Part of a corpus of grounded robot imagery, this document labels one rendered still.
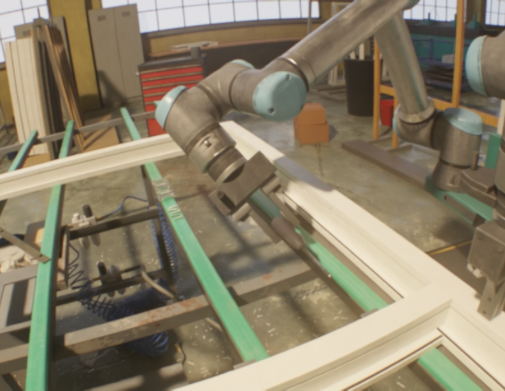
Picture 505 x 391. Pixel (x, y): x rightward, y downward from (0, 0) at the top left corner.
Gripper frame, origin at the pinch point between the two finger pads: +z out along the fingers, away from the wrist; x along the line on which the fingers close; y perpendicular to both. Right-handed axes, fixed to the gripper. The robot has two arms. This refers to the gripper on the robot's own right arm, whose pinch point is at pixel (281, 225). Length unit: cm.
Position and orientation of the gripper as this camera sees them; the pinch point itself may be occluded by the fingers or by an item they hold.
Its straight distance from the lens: 71.7
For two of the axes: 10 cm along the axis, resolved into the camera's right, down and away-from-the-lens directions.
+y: -0.3, -0.7, -10.0
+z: 6.7, 7.4, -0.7
